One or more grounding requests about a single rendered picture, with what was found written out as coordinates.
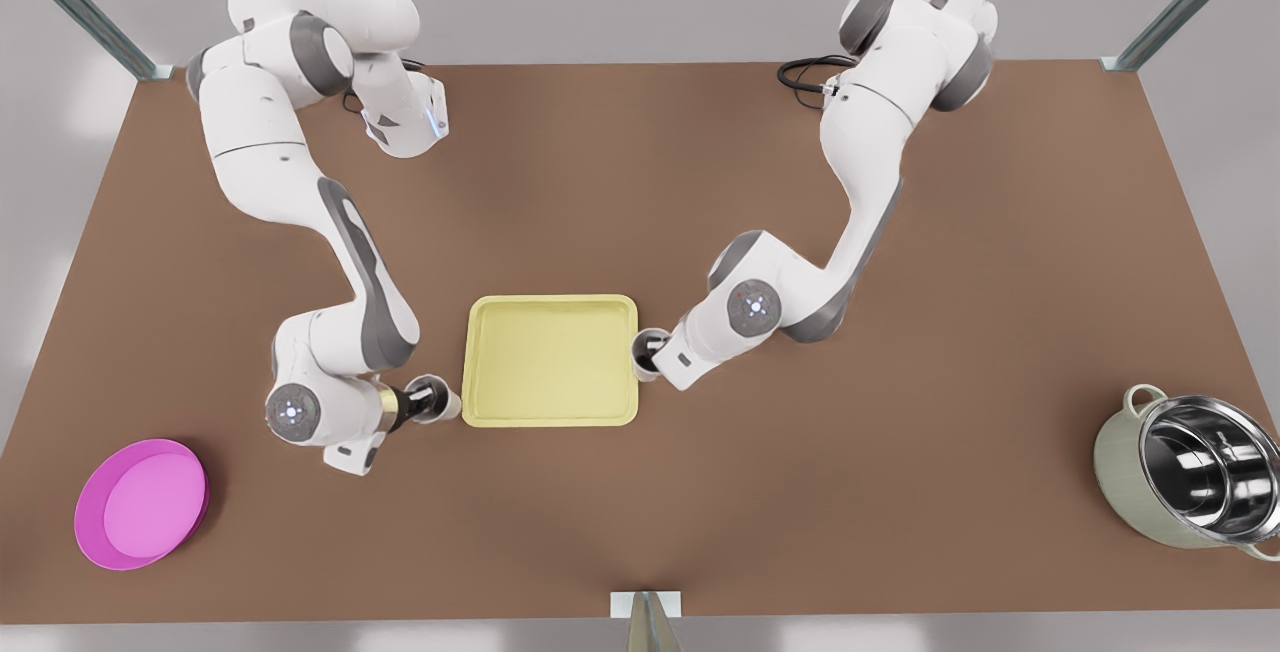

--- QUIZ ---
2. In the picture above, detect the silver frame post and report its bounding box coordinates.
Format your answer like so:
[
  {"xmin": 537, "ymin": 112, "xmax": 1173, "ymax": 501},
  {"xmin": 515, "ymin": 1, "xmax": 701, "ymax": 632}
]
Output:
[
  {"xmin": 0, "ymin": 0, "xmax": 174, "ymax": 82},
  {"xmin": 1100, "ymin": 0, "xmax": 1280, "ymax": 73},
  {"xmin": 611, "ymin": 590, "xmax": 683, "ymax": 652}
]

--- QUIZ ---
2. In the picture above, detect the black cable loop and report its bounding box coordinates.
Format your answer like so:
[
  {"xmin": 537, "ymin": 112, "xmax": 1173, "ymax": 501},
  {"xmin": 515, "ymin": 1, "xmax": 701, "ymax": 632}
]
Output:
[
  {"xmin": 777, "ymin": 54, "xmax": 860, "ymax": 114},
  {"xmin": 342, "ymin": 57, "xmax": 427, "ymax": 119}
]

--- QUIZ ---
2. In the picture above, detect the green steel cooking pot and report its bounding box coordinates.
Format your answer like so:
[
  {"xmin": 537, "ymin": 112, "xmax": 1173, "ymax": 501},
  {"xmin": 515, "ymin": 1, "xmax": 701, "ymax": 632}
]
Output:
[{"xmin": 1093, "ymin": 384, "xmax": 1280, "ymax": 562}]

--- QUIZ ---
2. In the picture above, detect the yellow square tray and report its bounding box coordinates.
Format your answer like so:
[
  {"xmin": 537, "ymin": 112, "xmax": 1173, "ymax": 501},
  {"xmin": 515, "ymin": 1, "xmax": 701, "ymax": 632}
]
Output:
[{"xmin": 461, "ymin": 294, "xmax": 641, "ymax": 429}]

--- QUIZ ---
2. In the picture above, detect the white IKEA cup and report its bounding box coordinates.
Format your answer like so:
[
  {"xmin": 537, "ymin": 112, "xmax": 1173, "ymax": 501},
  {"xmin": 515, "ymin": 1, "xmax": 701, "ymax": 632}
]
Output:
[
  {"xmin": 630, "ymin": 327, "xmax": 674, "ymax": 382},
  {"xmin": 404, "ymin": 373, "xmax": 464, "ymax": 426}
]

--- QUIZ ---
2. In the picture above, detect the pink round plate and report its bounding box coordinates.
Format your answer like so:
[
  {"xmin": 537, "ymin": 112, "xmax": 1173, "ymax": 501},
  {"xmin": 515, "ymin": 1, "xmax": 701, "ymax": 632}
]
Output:
[{"xmin": 74, "ymin": 438, "xmax": 211, "ymax": 572}]

